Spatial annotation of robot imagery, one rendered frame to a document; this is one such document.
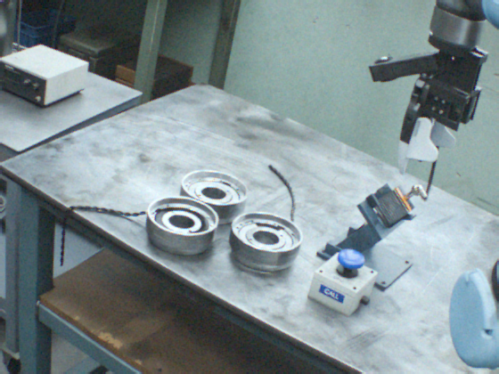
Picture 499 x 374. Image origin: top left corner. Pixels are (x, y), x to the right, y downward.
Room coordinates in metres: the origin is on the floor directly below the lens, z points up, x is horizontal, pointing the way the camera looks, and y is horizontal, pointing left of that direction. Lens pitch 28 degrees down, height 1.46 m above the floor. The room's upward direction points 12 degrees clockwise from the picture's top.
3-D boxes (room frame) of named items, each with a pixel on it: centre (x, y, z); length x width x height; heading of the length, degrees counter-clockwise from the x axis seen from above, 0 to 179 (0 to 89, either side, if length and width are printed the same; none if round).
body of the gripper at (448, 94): (1.06, -0.25, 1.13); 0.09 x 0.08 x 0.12; 60
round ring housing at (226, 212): (1.14, 0.05, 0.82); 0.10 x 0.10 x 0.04
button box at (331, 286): (0.96, -0.17, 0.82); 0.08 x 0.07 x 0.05; 62
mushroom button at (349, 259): (0.97, -0.16, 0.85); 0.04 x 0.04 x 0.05
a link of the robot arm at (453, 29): (1.06, -0.24, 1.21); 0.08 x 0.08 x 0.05
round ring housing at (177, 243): (1.04, 0.08, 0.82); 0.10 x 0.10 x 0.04
